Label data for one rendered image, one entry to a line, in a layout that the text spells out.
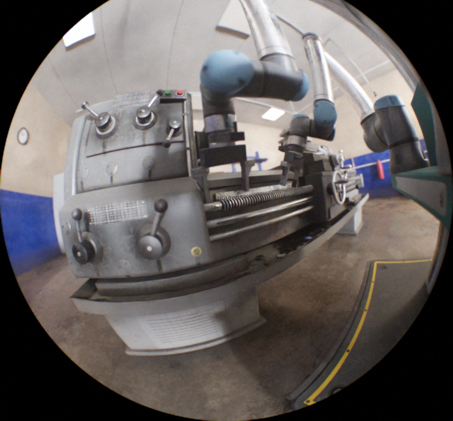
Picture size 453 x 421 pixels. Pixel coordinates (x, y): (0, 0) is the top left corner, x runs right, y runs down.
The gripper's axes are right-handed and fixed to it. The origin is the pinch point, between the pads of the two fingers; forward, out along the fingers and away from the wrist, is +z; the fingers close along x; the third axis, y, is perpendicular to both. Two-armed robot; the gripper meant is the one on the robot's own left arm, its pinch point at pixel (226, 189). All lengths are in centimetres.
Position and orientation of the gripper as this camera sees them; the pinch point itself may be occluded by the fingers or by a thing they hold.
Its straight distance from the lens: 42.6
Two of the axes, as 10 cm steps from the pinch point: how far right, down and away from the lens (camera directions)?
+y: -4.3, -3.1, 8.5
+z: 1.0, 9.2, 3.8
